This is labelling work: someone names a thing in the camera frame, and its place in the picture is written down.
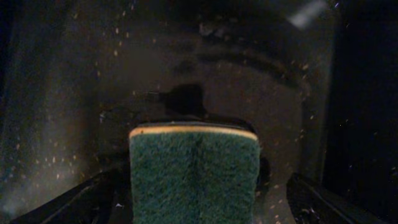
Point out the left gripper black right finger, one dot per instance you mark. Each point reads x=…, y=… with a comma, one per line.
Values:
x=311, y=203

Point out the rectangular black tray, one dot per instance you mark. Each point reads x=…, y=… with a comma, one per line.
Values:
x=317, y=80

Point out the green yellow sponge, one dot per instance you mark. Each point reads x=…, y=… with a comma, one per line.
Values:
x=193, y=174

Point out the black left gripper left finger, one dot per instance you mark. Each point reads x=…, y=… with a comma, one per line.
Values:
x=102, y=199

